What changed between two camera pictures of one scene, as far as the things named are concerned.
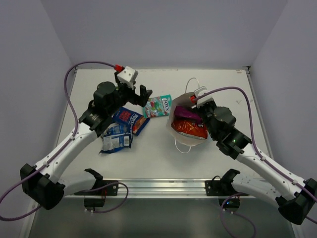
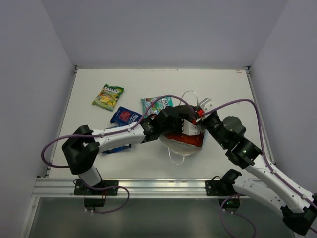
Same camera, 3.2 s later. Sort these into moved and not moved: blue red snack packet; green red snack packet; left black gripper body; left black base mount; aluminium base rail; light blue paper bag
Moved: left black gripper body; light blue paper bag
Not moved: blue red snack packet; green red snack packet; left black base mount; aluminium base rail
